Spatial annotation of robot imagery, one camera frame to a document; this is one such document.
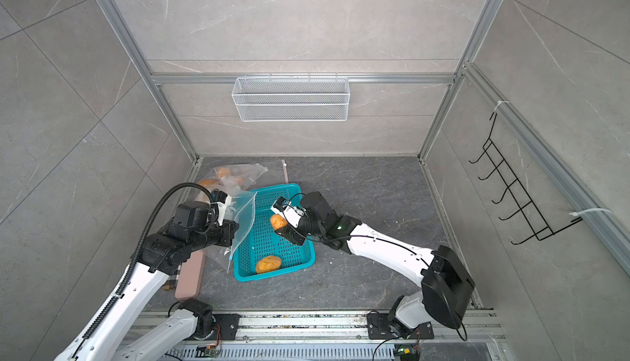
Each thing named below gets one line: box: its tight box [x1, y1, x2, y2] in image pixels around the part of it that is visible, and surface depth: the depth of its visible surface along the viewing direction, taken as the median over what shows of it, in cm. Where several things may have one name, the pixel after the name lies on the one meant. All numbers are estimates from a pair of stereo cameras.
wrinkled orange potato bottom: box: [270, 213, 288, 231], surface depth 73 cm
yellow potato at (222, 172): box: [217, 167, 231, 179], surface depth 106 cm
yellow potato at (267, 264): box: [255, 255, 282, 275], surface depth 83 cm
